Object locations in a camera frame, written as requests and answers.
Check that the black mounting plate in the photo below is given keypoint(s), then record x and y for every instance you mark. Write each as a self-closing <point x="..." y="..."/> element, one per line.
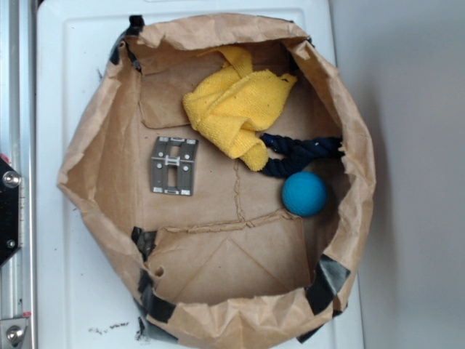
<point x="9" y="210"/>

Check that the brown paper bag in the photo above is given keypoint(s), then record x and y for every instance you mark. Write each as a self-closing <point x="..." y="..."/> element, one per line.
<point x="229" y="266"/>

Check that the grey metal bracket plate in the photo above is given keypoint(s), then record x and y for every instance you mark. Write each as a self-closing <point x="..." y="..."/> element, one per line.
<point x="173" y="166"/>

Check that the yellow microfiber cloth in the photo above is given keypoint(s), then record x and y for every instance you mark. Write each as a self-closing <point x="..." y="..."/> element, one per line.
<point x="231" y="105"/>

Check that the white plastic tray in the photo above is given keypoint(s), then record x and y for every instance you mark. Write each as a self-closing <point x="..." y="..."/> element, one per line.
<point x="81" y="302"/>

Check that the aluminium frame rail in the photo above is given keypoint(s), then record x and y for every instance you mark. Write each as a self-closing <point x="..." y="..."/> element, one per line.
<point x="18" y="112"/>

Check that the blue ball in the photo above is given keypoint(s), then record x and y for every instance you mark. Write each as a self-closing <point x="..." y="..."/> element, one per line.
<point x="304" y="194"/>

